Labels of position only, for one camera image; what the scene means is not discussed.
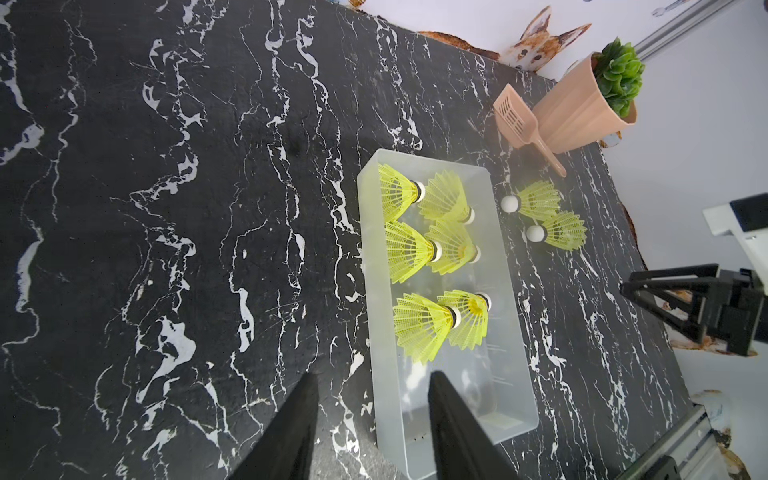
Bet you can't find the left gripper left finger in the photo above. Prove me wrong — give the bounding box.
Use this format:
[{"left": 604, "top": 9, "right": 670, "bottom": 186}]
[{"left": 228, "top": 373, "right": 319, "bottom": 479}]

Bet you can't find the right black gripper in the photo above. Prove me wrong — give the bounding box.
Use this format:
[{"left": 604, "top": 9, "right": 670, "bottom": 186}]
[{"left": 620, "top": 264, "right": 767, "bottom": 357}]

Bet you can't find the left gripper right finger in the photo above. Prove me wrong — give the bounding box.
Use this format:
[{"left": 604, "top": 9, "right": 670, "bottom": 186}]
[{"left": 428, "top": 371, "right": 519, "bottom": 479}]

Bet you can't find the green shuttlecock three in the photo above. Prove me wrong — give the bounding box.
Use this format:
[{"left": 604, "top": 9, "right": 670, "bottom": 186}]
[{"left": 393, "top": 293, "right": 461, "bottom": 364}]

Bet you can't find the green shuttlecock five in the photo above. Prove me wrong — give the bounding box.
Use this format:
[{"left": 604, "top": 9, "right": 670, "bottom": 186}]
[{"left": 525, "top": 211, "right": 587, "bottom": 251}]

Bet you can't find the green shuttlecock eight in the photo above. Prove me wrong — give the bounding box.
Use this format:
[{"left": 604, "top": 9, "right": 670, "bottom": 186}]
[{"left": 437, "top": 290, "right": 492, "bottom": 350}]

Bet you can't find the clear plastic storage box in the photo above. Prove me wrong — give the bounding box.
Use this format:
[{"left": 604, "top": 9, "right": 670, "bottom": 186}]
[{"left": 357, "top": 149, "right": 539, "bottom": 479}]

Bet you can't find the green shuttlecock four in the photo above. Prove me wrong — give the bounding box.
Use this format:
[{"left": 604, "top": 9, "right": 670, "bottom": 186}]
[{"left": 500, "top": 180, "right": 561, "bottom": 221}]

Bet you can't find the green shuttlecock seven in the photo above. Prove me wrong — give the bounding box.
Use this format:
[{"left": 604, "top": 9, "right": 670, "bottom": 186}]
[{"left": 425, "top": 220, "right": 482, "bottom": 275}]

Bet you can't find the green shuttlecock six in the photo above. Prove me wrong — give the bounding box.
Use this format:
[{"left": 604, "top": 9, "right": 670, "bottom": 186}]
[{"left": 384, "top": 221, "right": 443, "bottom": 283}]

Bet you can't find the green shuttlecock one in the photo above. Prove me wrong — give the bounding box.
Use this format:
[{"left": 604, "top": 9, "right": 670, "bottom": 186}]
[{"left": 418, "top": 170, "right": 476, "bottom": 225}]

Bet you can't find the green shuttlecock two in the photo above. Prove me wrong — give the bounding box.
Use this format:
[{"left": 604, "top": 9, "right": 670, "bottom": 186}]
[{"left": 378, "top": 164, "right": 426, "bottom": 223}]

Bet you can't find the pink pot with succulent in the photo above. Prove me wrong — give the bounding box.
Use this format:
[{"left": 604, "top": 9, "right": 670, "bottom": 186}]
[{"left": 533, "top": 39, "right": 645, "bottom": 154}]

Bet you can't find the pink slotted scoop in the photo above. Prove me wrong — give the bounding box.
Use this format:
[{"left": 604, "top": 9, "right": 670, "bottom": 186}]
[{"left": 493, "top": 84, "right": 567, "bottom": 178}]

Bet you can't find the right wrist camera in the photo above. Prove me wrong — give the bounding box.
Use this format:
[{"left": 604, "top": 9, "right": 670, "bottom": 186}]
[{"left": 703, "top": 193, "right": 768, "bottom": 294}]

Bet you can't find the aluminium front rail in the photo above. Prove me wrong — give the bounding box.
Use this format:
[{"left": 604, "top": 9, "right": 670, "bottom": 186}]
[{"left": 618, "top": 405, "right": 730, "bottom": 479}]

